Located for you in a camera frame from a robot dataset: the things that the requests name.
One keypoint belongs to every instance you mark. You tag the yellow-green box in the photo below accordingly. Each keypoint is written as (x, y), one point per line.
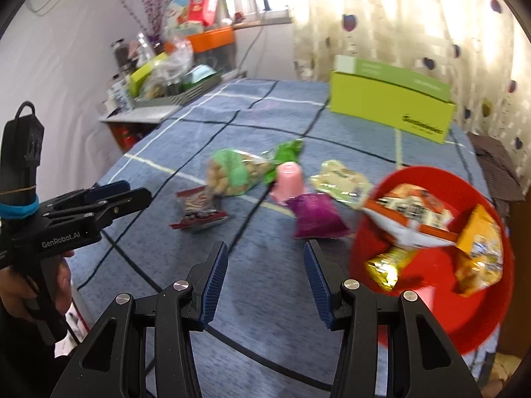
(141, 74)

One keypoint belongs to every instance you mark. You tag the brown checked garment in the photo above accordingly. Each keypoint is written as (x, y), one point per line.
(498, 161)

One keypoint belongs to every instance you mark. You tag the clear plastic bag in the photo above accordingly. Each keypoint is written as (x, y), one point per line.
(174, 54)

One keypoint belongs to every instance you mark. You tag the purple snack packet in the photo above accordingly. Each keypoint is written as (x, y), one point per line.
(315, 215)

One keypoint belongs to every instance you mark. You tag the pale green snack packet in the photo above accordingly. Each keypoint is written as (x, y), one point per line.
(340, 182)

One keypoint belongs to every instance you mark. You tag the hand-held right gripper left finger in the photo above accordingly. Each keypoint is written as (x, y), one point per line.
(213, 282)

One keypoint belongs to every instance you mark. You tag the heart print curtain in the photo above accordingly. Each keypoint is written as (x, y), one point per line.
(394, 16)

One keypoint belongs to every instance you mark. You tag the red plastic bowl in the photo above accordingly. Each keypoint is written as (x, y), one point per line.
(435, 319)

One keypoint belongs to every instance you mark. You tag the colourful printed package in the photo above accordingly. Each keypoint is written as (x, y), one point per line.
(176, 4)

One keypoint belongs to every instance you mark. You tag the green cardboard box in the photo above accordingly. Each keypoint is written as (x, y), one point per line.
(386, 103)

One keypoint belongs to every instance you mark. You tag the orange box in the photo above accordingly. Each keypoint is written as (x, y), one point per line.
(211, 39)

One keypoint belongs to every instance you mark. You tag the purple flower branches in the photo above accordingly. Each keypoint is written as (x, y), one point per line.
(147, 8)

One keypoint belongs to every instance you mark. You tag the yellow chip bag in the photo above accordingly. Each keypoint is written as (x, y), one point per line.
(481, 248)

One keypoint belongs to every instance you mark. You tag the orange white snack bag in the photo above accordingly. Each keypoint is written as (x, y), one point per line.
(406, 211)

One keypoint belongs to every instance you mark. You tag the gold foil snack packet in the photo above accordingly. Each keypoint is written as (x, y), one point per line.
(386, 269)

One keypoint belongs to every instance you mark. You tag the teal tissue pack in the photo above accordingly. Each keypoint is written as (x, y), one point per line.
(199, 74)

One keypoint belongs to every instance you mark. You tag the blue checked cloth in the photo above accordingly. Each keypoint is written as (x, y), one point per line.
(265, 298)

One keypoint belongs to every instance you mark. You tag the white side table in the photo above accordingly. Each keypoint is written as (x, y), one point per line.
(137, 114)

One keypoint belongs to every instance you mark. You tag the clear peanut bag green label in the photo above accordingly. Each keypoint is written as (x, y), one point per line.
(232, 170)

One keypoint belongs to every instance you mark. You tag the grey patterned tray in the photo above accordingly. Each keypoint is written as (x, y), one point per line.
(182, 93)

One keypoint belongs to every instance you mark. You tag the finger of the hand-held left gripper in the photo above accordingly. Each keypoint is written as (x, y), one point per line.
(108, 190)
(124, 203)

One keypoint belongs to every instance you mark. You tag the clear storage box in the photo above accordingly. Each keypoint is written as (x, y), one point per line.
(215, 62)

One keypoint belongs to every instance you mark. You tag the yellow blanket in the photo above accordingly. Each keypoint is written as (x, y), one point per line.
(504, 367)

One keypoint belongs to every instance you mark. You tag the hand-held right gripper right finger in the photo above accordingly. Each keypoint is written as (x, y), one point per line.
(317, 282)

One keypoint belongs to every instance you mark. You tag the pink jelly cup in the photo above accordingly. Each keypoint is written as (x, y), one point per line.
(288, 182)

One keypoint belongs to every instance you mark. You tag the dark red snack packet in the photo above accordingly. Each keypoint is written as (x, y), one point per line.
(197, 209)

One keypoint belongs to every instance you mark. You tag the dark glass jar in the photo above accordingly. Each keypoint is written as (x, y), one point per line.
(120, 56)

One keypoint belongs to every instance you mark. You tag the wooden wardrobe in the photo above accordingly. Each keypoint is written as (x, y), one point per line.
(516, 282)

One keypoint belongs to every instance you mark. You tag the person's left hand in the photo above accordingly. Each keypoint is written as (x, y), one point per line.
(63, 282)

